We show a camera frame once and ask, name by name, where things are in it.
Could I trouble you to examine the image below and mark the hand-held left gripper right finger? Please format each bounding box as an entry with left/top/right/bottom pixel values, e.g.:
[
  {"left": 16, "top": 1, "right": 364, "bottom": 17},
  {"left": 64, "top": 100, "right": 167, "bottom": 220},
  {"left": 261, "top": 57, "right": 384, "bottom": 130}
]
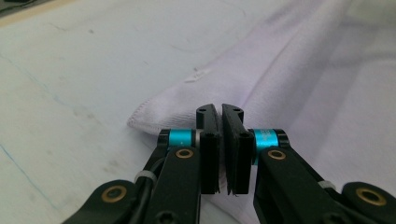
[{"left": 221, "top": 103, "right": 255, "bottom": 196}]

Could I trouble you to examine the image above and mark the white foam mat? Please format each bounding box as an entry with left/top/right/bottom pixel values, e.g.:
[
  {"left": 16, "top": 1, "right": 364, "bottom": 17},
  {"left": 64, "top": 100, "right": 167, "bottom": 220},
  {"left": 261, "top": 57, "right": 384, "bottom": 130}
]
[{"left": 0, "top": 0, "right": 325, "bottom": 224}]

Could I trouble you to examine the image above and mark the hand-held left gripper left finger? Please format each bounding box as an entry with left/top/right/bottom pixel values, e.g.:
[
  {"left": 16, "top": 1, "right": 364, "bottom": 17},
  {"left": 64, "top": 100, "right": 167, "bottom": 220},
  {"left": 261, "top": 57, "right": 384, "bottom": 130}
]
[{"left": 195, "top": 103, "right": 222, "bottom": 195}]

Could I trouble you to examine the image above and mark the lilac butterfly print towel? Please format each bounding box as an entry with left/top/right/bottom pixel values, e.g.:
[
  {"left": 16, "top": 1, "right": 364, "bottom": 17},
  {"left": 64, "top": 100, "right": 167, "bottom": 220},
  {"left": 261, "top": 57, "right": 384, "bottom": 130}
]
[{"left": 126, "top": 0, "right": 396, "bottom": 224}]

